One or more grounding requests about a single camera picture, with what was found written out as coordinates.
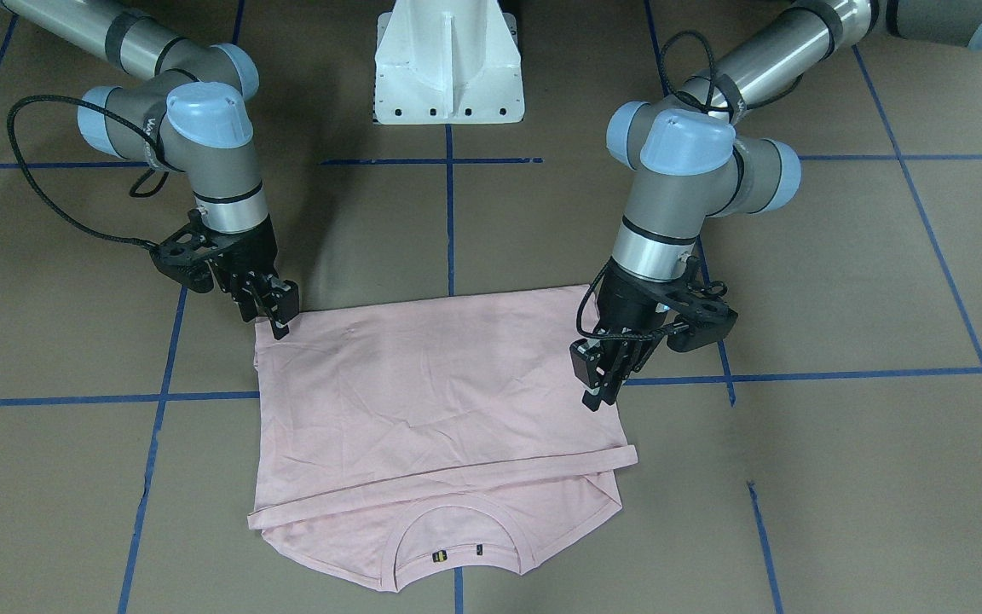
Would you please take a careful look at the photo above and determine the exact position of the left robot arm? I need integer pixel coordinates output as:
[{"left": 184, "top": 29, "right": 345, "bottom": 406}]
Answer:
[{"left": 570, "top": 1, "right": 982, "bottom": 411}]

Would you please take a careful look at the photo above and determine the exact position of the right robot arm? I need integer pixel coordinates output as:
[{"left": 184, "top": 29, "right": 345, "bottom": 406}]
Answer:
[{"left": 1, "top": 1, "right": 300, "bottom": 339}]

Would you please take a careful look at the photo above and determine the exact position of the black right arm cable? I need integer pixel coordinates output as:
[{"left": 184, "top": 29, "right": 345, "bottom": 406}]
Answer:
[{"left": 7, "top": 94, "right": 176, "bottom": 250}]

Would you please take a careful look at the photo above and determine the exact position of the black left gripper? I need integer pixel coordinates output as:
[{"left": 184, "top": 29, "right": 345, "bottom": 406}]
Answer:
[{"left": 569, "top": 261, "right": 739, "bottom": 409}]

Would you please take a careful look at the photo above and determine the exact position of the white pedestal column with base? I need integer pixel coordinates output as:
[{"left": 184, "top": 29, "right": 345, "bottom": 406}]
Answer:
[{"left": 372, "top": 1, "right": 526, "bottom": 125}]

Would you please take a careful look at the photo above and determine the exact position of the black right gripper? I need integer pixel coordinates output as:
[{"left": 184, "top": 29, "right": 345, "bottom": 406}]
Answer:
[{"left": 149, "top": 210, "right": 300, "bottom": 339}]

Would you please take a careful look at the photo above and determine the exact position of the pink Snoopy t-shirt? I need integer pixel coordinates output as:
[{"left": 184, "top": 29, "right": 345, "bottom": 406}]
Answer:
[{"left": 248, "top": 285, "right": 638, "bottom": 592}]

